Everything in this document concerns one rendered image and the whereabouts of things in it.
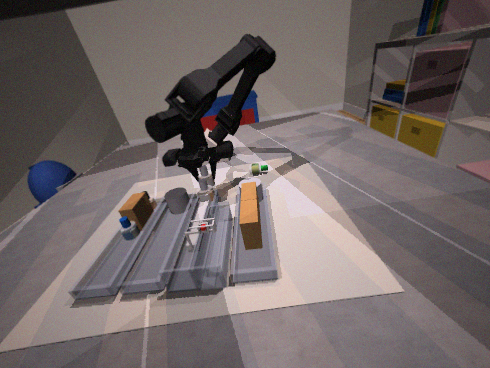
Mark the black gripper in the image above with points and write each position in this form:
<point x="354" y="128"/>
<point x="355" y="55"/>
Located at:
<point x="222" y="150"/>

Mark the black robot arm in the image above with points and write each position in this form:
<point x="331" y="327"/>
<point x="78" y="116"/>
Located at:
<point x="199" y="90"/>

